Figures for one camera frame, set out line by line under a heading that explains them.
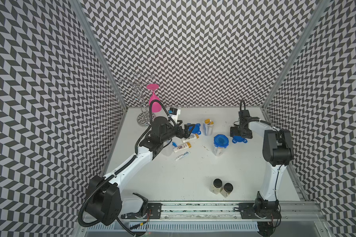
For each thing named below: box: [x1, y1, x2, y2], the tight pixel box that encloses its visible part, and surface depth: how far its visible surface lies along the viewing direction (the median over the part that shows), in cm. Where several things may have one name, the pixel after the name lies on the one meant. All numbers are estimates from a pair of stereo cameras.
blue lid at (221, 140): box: [213, 134, 229, 149], surface depth 86 cm
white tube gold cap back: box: [181, 132, 200, 143], surface depth 101 cm
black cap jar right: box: [220, 182, 234, 198], surface depth 74 cm
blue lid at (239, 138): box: [231, 135, 248, 144], surface depth 101 cm
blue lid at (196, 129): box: [188, 122, 202, 135], surface depth 108 cm
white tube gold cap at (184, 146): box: [173, 141, 192, 154], surface depth 96 cm
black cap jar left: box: [209, 178, 223, 195], surface depth 74 cm
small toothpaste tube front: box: [175, 151, 191, 162], surface depth 92 cm
